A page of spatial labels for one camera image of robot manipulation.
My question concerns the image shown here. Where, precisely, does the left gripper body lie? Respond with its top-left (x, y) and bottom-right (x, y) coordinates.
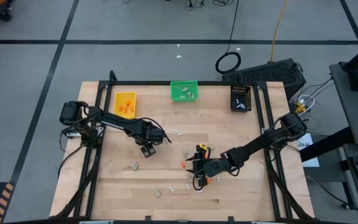
top-left (128, 119), bottom-right (167, 146)

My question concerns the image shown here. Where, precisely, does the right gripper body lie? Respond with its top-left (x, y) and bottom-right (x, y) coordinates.
top-left (196, 145), bottom-right (233, 187)

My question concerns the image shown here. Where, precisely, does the yellow plastic basket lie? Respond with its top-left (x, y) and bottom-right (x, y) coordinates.
top-left (113, 91), bottom-right (137, 120)

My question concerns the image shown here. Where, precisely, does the green plastic basket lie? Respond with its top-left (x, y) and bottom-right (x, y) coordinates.
top-left (170, 80), bottom-right (200, 103)

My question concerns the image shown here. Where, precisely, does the black plastic basket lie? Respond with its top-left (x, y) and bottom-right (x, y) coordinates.
top-left (229, 85), bottom-right (252, 113)

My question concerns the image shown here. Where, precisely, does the white paper sheet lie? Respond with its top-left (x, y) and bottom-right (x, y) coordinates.
top-left (296, 133), bottom-right (320, 168)

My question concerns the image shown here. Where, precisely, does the black computer tower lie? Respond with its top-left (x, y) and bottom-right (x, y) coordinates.
top-left (221, 58), bottom-right (308, 101)

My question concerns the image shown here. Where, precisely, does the yellow-plug power strip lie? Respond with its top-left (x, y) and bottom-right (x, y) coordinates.
top-left (294, 101), bottom-right (308, 114)

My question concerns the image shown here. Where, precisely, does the black desk leg beam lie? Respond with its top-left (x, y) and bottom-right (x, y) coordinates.
top-left (299, 126), bottom-right (356, 162)

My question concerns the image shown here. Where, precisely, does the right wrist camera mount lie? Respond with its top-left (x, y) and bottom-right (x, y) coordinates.
top-left (209, 157), bottom-right (229, 177)

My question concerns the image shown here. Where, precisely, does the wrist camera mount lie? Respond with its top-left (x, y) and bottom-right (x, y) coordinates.
top-left (139, 142), bottom-right (157, 159)
top-left (209, 157), bottom-right (229, 177)

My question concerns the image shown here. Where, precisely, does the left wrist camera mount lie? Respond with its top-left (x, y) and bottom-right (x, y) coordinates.
top-left (139, 142), bottom-right (157, 159)

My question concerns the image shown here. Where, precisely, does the black table frame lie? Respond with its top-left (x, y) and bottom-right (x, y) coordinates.
top-left (54, 70), bottom-right (315, 224)

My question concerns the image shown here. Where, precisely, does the black hanging cable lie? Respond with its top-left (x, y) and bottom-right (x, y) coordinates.
top-left (214, 0), bottom-right (242, 75)

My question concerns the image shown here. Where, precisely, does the white coiled cable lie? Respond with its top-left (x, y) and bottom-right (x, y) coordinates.
top-left (296, 94), bottom-right (317, 118)

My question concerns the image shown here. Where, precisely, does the yellow hanging strap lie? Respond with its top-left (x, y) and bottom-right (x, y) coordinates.
top-left (269, 0), bottom-right (289, 63)

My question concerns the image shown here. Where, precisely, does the black floor cable bundle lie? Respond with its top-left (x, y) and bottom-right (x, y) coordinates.
top-left (183, 0), bottom-right (235, 10)

